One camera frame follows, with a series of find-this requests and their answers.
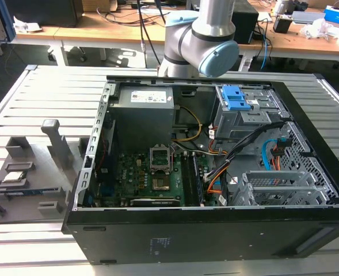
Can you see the CPU socket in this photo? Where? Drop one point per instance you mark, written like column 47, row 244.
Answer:
column 160, row 158

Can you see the grey metal disk bay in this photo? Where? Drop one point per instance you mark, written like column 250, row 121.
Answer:
column 244, row 123

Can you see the brown chipset heat sink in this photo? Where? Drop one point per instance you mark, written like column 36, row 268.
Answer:
column 160, row 184

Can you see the black PC case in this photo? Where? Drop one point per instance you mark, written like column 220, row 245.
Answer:
column 186, row 241

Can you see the small black box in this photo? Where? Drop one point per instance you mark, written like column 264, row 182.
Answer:
column 282, row 24

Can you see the crumpled white paper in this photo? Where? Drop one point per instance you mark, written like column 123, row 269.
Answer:
column 25, row 24

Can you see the grey parts rack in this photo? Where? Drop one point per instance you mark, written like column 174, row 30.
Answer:
column 42, row 198

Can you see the blue plastic drive carrier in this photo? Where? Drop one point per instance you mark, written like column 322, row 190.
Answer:
column 235, row 99

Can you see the wooden desk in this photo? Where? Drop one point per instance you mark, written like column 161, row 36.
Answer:
column 114, row 31

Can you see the grey metal drive cage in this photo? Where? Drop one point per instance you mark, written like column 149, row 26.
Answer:
column 275, row 187

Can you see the flat grey box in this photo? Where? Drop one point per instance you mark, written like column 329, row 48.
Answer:
column 307, row 17

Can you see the black graphics card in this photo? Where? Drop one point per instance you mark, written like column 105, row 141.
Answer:
column 154, row 201

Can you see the green motherboard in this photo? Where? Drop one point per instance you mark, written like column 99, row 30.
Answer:
column 134, row 178

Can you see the black monitor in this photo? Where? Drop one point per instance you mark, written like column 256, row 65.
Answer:
column 42, row 11

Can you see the silver CPU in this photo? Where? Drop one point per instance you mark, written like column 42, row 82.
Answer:
column 13, row 177

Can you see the white plastic bags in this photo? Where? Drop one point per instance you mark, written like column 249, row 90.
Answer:
column 319, row 28

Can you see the black RAM slot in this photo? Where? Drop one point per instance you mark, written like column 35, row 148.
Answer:
column 197, row 181
column 188, row 178

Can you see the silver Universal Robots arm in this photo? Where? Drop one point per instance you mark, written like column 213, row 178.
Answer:
column 198, row 37

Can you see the black box on desk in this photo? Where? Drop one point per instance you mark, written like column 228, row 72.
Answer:
column 245, row 24

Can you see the grey power supply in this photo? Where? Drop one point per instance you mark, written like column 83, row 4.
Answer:
column 141, row 115

